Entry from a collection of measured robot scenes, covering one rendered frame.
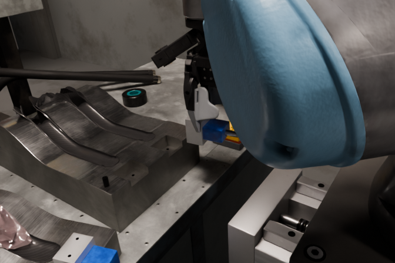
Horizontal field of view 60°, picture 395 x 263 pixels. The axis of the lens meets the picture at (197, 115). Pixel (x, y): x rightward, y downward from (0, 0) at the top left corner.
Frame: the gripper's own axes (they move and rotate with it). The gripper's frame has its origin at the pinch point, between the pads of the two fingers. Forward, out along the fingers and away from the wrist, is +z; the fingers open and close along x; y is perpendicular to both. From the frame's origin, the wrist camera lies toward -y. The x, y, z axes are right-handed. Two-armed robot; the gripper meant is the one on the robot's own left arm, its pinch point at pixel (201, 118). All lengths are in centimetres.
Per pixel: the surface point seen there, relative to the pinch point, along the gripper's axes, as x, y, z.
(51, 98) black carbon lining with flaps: -1.2, -40.9, 0.9
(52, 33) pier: 254, -342, 62
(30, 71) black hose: 16, -69, 3
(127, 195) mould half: -16.7, -7.3, 8.6
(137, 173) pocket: -10.4, -9.6, 8.8
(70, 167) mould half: -16.1, -21.2, 6.6
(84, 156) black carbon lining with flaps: -11.4, -22.2, 7.2
